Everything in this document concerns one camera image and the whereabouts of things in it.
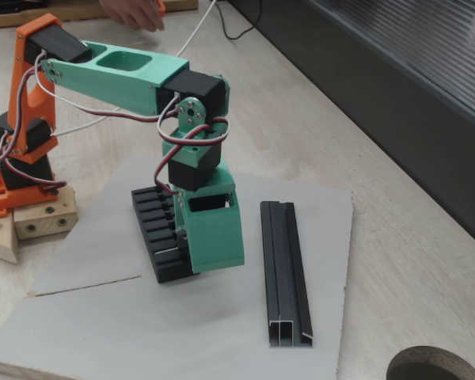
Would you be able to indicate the black motor block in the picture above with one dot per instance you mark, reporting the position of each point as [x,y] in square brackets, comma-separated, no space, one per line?
[21,6]

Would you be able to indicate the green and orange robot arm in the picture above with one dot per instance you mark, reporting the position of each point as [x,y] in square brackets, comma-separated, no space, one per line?
[122,83]

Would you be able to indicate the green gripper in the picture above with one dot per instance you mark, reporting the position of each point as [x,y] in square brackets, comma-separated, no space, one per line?
[215,233]

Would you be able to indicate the black slotted holder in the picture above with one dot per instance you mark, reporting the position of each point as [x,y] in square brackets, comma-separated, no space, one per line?
[164,273]

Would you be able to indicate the wooden batten with screws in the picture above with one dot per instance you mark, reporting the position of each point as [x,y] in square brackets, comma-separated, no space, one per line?
[43,225]

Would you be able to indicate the grey chipboard panel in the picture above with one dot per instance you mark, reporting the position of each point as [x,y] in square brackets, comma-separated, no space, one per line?
[142,328]

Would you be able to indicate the wooden base plank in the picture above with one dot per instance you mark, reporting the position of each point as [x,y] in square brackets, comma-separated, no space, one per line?
[0,241]

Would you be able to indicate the person's bare hand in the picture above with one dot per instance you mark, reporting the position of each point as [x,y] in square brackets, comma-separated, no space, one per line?
[134,14]

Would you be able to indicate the orange printed part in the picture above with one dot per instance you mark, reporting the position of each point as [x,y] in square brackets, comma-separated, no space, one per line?
[161,8]

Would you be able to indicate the black aluminium profile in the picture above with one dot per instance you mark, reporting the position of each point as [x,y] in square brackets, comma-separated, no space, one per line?
[285,277]

